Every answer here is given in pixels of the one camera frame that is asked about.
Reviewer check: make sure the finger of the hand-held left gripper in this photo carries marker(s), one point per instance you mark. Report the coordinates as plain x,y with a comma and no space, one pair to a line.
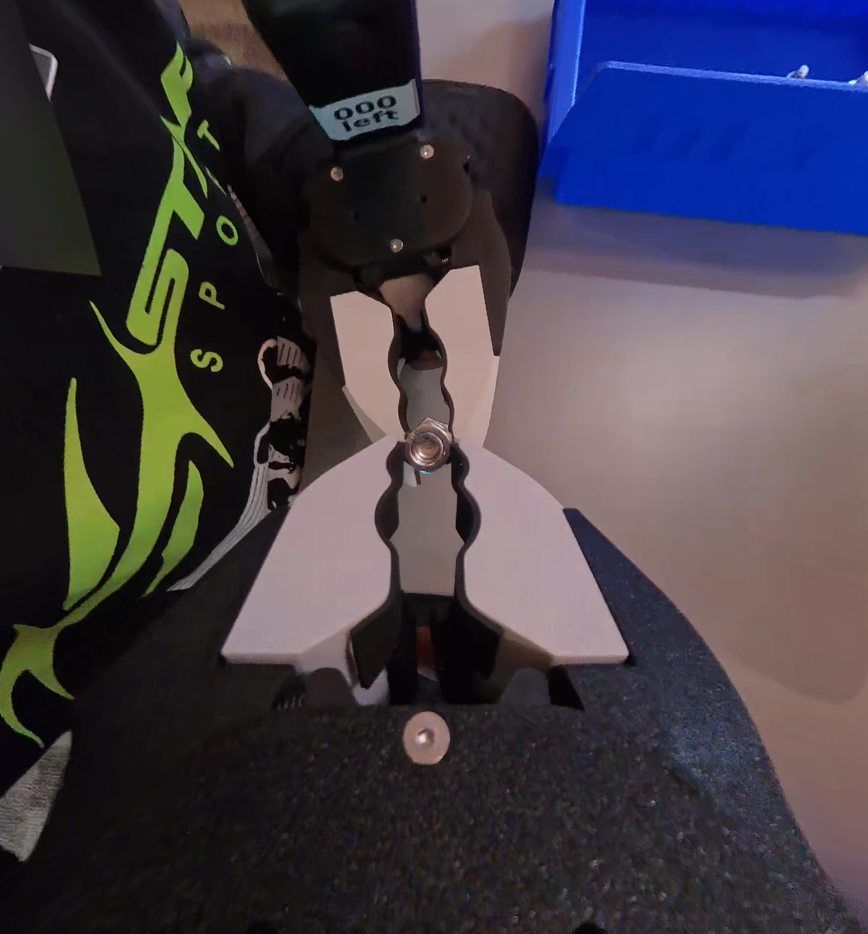
470,350
364,343

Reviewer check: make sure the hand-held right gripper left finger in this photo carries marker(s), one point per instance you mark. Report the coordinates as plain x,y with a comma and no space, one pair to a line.
317,576

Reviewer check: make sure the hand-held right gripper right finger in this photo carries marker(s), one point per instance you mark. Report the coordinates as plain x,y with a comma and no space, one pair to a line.
536,576

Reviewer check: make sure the large steel hex nut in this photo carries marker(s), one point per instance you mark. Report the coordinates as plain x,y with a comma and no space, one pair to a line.
442,436

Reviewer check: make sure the blue plastic bin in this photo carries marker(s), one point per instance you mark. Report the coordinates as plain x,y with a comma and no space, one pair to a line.
696,160

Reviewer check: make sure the short steel bolt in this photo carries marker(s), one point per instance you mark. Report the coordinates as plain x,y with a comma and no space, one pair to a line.
798,71

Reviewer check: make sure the person's left forearm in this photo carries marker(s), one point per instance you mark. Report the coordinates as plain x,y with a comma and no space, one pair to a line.
259,146

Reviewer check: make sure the person's right hand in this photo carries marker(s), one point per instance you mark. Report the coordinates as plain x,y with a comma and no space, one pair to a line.
425,646

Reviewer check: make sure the person's black printed shirt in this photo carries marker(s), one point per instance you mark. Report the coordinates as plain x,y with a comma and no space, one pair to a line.
113,438

